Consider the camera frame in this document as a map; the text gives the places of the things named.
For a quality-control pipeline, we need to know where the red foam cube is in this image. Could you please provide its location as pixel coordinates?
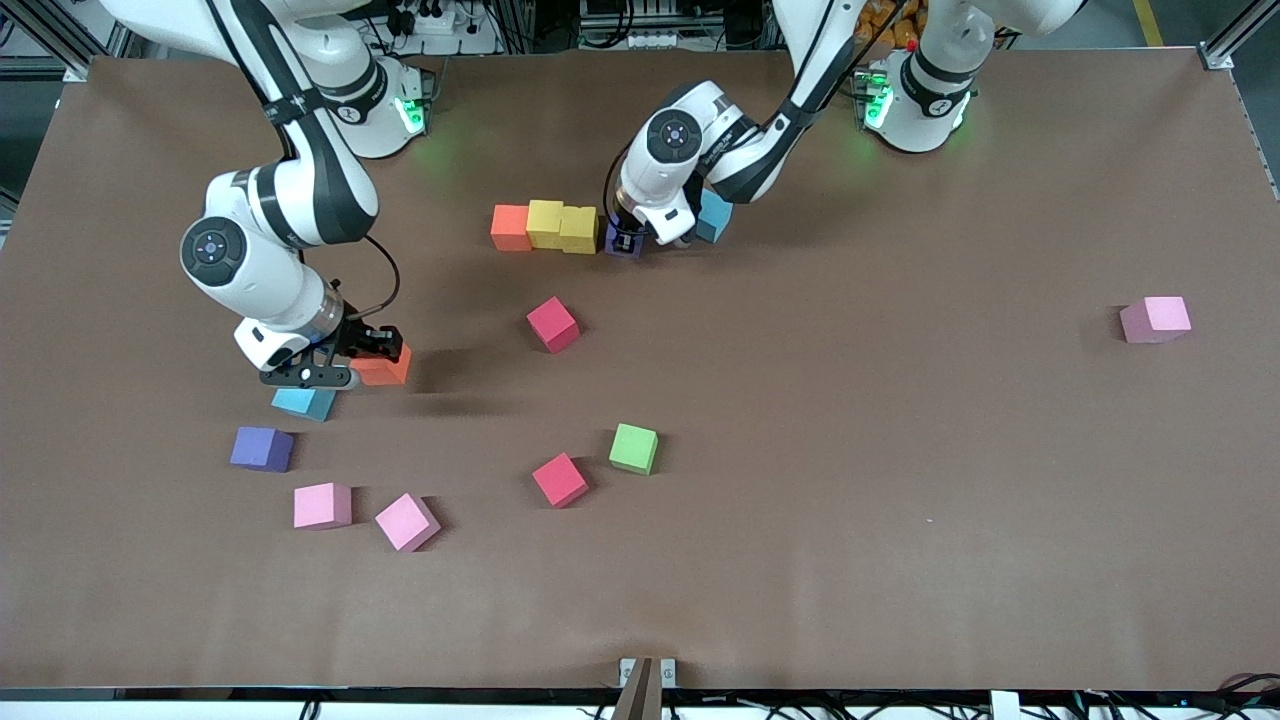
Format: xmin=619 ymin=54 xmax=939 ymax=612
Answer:
xmin=526 ymin=296 xmax=581 ymax=354
xmin=531 ymin=452 xmax=590 ymax=509

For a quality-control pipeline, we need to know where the yellow foam cube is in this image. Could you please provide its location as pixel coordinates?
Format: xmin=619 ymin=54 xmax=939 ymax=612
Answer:
xmin=560 ymin=206 xmax=599 ymax=255
xmin=527 ymin=199 xmax=566 ymax=250

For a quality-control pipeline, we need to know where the bag of orange fruits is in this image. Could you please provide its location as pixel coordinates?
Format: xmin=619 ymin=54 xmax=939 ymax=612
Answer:
xmin=860 ymin=0 xmax=926 ymax=53

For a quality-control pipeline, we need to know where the pink foam cube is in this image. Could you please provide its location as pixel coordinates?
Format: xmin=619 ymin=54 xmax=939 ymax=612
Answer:
xmin=375 ymin=492 xmax=442 ymax=553
xmin=293 ymin=482 xmax=354 ymax=531
xmin=1119 ymin=296 xmax=1193 ymax=345

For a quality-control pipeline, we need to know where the aluminium frame profile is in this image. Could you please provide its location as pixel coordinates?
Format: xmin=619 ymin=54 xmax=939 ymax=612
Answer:
xmin=1198 ymin=0 xmax=1280 ymax=73
xmin=0 ymin=0 xmax=146 ymax=81

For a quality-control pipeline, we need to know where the brown paper table cover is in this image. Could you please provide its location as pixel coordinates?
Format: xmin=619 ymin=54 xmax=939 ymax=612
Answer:
xmin=0 ymin=48 xmax=1280 ymax=693

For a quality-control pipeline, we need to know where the green foam cube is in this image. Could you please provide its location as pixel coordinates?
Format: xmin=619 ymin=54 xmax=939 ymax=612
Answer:
xmin=608 ymin=423 xmax=660 ymax=476

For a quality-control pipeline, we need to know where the small metal bracket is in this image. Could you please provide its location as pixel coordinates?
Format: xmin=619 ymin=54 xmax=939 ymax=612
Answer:
xmin=619 ymin=657 xmax=677 ymax=689

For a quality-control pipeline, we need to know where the blue foam cube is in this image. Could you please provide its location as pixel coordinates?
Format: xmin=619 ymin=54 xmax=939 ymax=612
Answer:
xmin=696 ymin=190 xmax=735 ymax=244
xmin=271 ymin=388 xmax=339 ymax=423

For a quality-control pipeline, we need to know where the orange foam cube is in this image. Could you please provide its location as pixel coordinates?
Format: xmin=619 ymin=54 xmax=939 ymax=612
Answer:
xmin=490 ymin=204 xmax=531 ymax=252
xmin=350 ymin=343 xmax=413 ymax=387

